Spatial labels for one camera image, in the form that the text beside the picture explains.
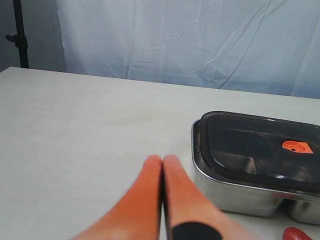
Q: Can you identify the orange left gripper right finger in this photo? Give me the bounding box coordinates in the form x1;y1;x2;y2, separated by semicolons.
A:
163;155;253;240

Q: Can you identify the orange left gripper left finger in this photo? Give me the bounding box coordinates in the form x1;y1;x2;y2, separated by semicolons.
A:
74;155;162;240

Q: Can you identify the black tripod stand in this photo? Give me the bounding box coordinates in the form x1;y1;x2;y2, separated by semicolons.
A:
5;0;29;69

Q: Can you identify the dark transparent lunch box lid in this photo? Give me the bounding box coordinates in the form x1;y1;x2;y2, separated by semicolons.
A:
193;111;320;195

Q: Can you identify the red sausage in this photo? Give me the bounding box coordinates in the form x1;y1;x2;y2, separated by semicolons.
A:
282;227;312;240

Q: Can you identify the stainless steel lunch box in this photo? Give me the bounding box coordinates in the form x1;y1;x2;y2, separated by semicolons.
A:
191;120;320;225

